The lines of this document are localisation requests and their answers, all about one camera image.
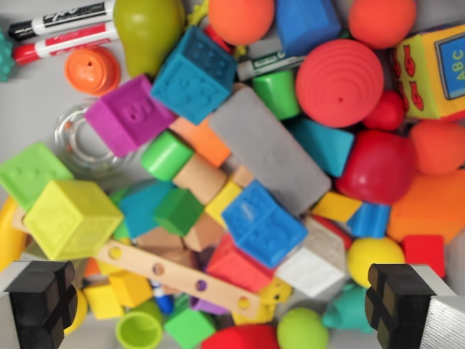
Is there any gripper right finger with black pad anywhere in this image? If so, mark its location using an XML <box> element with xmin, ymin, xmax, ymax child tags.
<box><xmin>365</xmin><ymin>263</ymin><xmax>465</xmax><ymax>349</ymax></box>

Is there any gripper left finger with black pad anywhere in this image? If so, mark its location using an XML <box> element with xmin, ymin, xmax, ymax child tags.
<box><xmin>0</xmin><ymin>260</ymin><xmax>79</xmax><ymax>349</ymax></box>

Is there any yellow ball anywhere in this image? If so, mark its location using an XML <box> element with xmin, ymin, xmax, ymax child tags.
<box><xmin>63</xmin><ymin>289</ymin><xmax>89</xmax><ymax>335</ymax></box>

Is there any red square block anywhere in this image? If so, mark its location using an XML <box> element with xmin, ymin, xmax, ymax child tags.
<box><xmin>402</xmin><ymin>235</ymin><xmax>446</xmax><ymax>279</ymax></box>

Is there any yellow toy lemon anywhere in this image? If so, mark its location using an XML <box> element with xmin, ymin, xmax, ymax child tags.
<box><xmin>347</xmin><ymin>236</ymin><xmax>406</xmax><ymax>288</ymax></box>

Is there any teal rubber animal toy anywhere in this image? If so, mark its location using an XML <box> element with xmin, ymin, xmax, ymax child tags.
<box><xmin>321</xmin><ymin>283</ymin><xmax>375</xmax><ymax>334</ymax></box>

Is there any yellow wooden cube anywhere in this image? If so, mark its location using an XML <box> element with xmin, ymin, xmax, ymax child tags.
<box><xmin>83</xmin><ymin>283</ymin><xmax>125</xmax><ymax>321</ymax></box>

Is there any yellow curved plastic toy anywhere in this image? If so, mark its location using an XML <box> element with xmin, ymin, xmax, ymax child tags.
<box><xmin>0</xmin><ymin>198</ymin><xmax>28</xmax><ymax>272</ymax></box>

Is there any yellow-green embossed soft cube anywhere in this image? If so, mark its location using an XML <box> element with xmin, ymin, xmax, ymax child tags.
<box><xmin>23</xmin><ymin>180</ymin><xmax>125</xmax><ymax>262</ymax></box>

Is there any yellow wooden block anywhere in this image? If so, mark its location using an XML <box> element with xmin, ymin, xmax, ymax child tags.
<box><xmin>108</xmin><ymin>270</ymin><xmax>153</xmax><ymax>308</ymax></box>
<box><xmin>311</xmin><ymin>191</ymin><xmax>363</xmax><ymax>225</ymax></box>
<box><xmin>204</xmin><ymin>180</ymin><xmax>243</xmax><ymax>230</ymax></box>

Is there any white embossed soft cube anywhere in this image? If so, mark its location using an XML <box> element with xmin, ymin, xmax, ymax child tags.
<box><xmin>275</xmin><ymin>216</ymin><xmax>352</xmax><ymax>299</ymax></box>

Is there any large orange foam block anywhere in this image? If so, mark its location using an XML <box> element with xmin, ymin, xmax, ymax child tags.
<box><xmin>387</xmin><ymin>170</ymin><xmax>465</xmax><ymax>244</ymax></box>

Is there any lime green ball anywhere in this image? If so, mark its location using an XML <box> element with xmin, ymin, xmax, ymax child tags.
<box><xmin>276</xmin><ymin>308</ymin><xmax>330</xmax><ymax>349</ymax></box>

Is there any lime green plastic cup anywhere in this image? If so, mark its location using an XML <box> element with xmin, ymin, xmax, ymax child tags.
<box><xmin>116</xmin><ymin>301</ymin><xmax>166</xmax><ymax>349</ymax></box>

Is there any blue marker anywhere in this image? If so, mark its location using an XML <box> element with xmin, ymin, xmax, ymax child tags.
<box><xmin>152</xmin><ymin>279</ymin><xmax>175</xmax><ymax>316</ymax></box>

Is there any light green embossed soft cube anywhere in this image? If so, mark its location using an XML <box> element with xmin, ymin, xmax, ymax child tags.
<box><xmin>0</xmin><ymin>141</ymin><xmax>76</xmax><ymax>212</ymax></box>

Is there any brown wooden block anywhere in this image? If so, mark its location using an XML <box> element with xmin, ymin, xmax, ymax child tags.
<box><xmin>136</xmin><ymin>227</ymin><xmax>197</xmax><ymax>268</ymax></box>
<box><xmin>183</xmin><ymin>212</ymin><xmax>225</xmax><ymax>254</ymax></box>

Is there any teal foam block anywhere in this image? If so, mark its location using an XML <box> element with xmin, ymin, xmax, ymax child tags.
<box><xmin>118</xmin><ymin>181</ymin><xmax>175</xmax><ymax>239</ymax></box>

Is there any dark red toy apple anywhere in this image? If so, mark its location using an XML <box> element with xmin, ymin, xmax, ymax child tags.
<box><xmin>334</xmin><ymin>129</ymin><xmax>417</xmax><ymax>205</ymax></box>

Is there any wooden strip with holes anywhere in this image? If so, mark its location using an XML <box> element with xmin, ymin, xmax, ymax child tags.
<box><xmin>94</xmin><ymin>239</ymin><xmax>262</xmax><ymax>317</ymax></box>

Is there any orange-red toy fruit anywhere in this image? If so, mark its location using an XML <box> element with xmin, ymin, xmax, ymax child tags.
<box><xmin>408</xmin><ymin>119</ymin><xmax>465</xmax><ymax>176</ymax></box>

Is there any blue embossed soft cube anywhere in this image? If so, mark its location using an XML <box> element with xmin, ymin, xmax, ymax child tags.
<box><xmin>221</xmin><ymin>180</ymin><xmax>309</xmax><ymax>270</ymax></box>

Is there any red rounded toy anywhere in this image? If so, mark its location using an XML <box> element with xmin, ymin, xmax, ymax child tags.
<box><xmin>201</xmin><ymin>324</ymin><xmax>280</xmax><ymax>349</ymax></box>

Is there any dark green wooden cube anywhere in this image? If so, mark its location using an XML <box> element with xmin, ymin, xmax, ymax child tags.
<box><xmin>152</xmin><ymin>188</ymin><xmax>205</xmax><ymax>237</ymax></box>

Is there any purple block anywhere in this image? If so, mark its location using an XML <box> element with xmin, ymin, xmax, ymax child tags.
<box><xmin>190</xmin><ymin>296</ymin><xmax>228</xmax><ymax>316</ymax></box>

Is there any red foam block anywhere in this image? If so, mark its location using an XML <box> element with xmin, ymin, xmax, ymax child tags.
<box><xmin>206</xmin><ymin>234</ymin><xmax>275</xmax><ymax>294</ymax></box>

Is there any teal foam wedge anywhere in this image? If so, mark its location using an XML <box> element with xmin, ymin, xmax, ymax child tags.
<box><xmin>286</xmin><ymin>116</ymin><xmax>355</xmax><ymax>178</ymax></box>

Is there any small red ball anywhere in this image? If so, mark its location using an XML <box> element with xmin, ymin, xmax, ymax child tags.
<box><xmin>363</xmin><ymin>90</ymin><xmax>406</xmax><ymax>132</ymax></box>

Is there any green wooden cylinder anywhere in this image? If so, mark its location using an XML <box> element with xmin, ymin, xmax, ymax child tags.
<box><xmin>140</xmin><ymin>130</ymin><xmax>195</xmax><ymax>182</ymax></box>

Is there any tan wooden cylinder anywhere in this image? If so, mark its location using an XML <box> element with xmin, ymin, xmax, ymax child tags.
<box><xmin>172</xmin><ymin>154</ymin><xmax>228</xmax><ymax>205</ymax></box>

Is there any purple embossed soft cube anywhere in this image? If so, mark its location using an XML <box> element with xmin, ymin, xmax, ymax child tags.
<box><xmin>84</xmin><ymin>74</ymin><xmax>179</xmax><ymax>158</ymax></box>

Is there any grey foam brick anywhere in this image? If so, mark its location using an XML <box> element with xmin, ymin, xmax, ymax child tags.
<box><xmin>209</xmin><ymin>87</ymin><xmax>332</xmax><ymax>218</ymax></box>

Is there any red ridged dome toy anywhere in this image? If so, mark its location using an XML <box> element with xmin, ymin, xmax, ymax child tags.
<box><xmin>294</xmin><ymin>39</ymin><xmax>385</xmax><ymax>129</ymax></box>

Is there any yellow ABC cloth cube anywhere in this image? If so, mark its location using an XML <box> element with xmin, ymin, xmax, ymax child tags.
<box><xmin>390</xmin><ymin>24</ymin><xmax>465</xmax><ymax>121</ymax></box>

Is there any orange plastic stacking cup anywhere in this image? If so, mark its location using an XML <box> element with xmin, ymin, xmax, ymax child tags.
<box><xmin>64</xmin><ymin>46</ymin><xmax>121</xmax><ymax>96</ymax></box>

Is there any teal spiky ball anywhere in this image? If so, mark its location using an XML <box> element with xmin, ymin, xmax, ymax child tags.
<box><xmin>0</xmin><ymin>28</ymin><xmax>16</xmax><ymax>83</ymax></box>

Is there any bright green plastic cup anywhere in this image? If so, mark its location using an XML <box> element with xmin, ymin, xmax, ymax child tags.
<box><xmin>251</xmin><ymin>69</ymin><xmax>301</xmax><ymax>121</ymax></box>

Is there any red Expo dry-erase marker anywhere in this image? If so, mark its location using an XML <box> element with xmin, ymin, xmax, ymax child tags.
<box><xmin>12</xmin><ymin>20</ymin><xmax>119</xmax><ymax>65</ymax></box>

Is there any teal embossed soft cube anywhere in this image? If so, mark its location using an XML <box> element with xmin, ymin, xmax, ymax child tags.
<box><xmin>150</xmin><ymin>25</ymin><xmax>239</xmax><ymax>127</ymax></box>

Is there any green dry-erase marker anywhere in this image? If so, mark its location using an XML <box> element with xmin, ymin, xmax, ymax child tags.
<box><xmin>236</xmin><ymin>50</ymin><xmax>308</xmax><ymax>81</ymax></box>

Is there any black Expo dry-erase marker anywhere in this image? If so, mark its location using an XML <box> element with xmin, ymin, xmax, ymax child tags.
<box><xmin>7</xmin><ymin>0</ymin><xmax>117</xmax><ymax>40</ymax></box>

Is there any orange-red smooth ball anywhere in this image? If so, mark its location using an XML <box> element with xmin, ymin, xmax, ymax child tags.
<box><xmin>347</xmin><ymin>0</ymin><xmax>417</xmax><ymax>50</ymax></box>

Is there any olive green toy pear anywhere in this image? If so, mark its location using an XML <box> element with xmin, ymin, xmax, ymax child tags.
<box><xmin>112</xmin><ymin>0</ymin><xmax>187</xmax><ymax>77</ymax></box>

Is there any blue foam block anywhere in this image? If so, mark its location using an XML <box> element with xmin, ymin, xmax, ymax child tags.
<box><xmin>275</xmin><ymin>0</ymin><xmax>342</xmax><ymax>57</ymax></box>

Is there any red plastic toy piece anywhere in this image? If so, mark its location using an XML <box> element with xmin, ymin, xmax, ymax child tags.
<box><xmin>203</xmin><ymin>24</ymin><xmax>233</xmax><ymax>54</ymax></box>

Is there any yellow spiky rubber toy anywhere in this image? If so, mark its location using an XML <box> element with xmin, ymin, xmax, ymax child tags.
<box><xmin>187</xmin><ymin>0</ymin><xmax>251</xmax><ymax>61</ymax></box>

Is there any smooth orange ball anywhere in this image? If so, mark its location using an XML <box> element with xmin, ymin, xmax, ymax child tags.
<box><xmin>207</xmin><ymin>0</ymin><xmax>276</xmax><ymax>47</ymax></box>

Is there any clear ring rattle with beads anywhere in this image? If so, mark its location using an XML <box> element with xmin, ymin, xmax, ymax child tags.
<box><xmin>53</xmin><ymin>102</ymin><xmax>136</xmax><ymax>176</ymax></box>

